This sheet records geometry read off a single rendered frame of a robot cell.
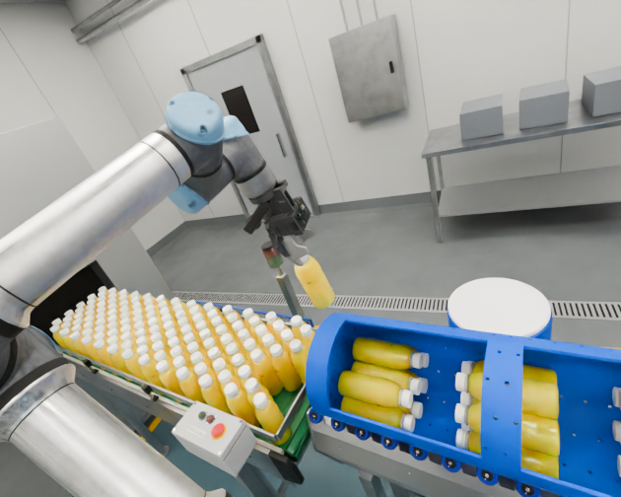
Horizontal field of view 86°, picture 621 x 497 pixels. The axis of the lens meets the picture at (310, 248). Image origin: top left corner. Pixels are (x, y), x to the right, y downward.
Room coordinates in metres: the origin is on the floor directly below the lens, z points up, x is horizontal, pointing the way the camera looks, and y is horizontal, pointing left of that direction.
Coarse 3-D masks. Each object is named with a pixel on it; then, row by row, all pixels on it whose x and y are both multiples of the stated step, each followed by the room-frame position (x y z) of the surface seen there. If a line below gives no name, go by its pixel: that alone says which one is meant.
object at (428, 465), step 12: (324, 420) 0.64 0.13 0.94; (324, 432) 0.62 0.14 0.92; (336, 432) 0.60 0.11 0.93; (348, 432) 0.59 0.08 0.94; (360, 444) 0.55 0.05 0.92; (372, 444) 0.54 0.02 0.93; (384, 456) 0.50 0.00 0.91; (396, 456) 0.49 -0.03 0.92; (408, 456) 0.48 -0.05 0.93; (420, 468) 0.45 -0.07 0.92; (432, 468) 0.44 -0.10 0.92; (444, 468) 0.42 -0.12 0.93; (456, 480) 0.40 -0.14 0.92; (468, 480) 0.39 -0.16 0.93; (492, 492) 0.35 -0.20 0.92; (504, 492) 0.34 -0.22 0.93; (516, 492) 0.33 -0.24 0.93
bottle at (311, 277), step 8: (296, 264) 0.72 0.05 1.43; (304, 264) 0.71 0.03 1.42; (312, 264) 0.71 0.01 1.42; (296, 272) 0.72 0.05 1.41; (304, 272) 0.70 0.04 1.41; (312, 272) 0.70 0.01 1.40; (320, 272) 0.72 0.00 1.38; (304, 280) 0.71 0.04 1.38; (312, 280) 0.70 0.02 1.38; (320, 280) 0.71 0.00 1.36; (304, 288) 0.73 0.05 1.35; (312, 288) 0.71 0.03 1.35; (320, 288) 0.71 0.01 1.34; (328, 288) 0.73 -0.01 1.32; (312, 296) 0.72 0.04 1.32; (320, 296) 0.71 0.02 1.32; (328, 296) 0.72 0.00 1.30; (320, 304) 0.72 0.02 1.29; (328, 304) 0.72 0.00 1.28
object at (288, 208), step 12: (276, 180) 0.69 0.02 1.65; (276, 192) 0.66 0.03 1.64; (288, 192) 0.67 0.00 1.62; (264, 204) 0.69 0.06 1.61; (276, 204) 0.68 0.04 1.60; (288, 204) 0.66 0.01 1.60; (300, 204) 0.69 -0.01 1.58; (264, 216) 0.70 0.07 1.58; (276, 216) 0.68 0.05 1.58; (288, 216) 0.65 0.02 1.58; (300, 216) 0.67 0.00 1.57; (276, 228) 0.68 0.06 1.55; (288, 228) 0.68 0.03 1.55; (300, 228) 0.65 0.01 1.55
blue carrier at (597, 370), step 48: (336, 336) 0.65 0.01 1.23; (384, 336) 0.74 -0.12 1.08; (432, 336) 0.65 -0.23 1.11; (480, 336) 0.50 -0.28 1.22; (336, 384) 0.67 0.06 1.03; (432, 384) 0.61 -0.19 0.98; (576, 384) 0.44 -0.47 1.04; (384, 432) 0.47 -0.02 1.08; (432, 432) 0.49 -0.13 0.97; (480, 432) 0.35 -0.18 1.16; (576, 432) 0.39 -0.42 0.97; (528, 480) 0.29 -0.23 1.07; (576, 480) 0.30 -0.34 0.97
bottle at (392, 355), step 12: (360, 348) 0.67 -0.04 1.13; (372, 348) 0.66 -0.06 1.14; (384, 348) 0.64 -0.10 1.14; (396, 348) 0.63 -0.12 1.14; (408, 348) 0.62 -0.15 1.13; (360, 360) 0.66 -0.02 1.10; (372, 360) 0.64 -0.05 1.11; (384, 360) 0.62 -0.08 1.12; (396, 360) 0.60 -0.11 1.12; (408, 360) 0.59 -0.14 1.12
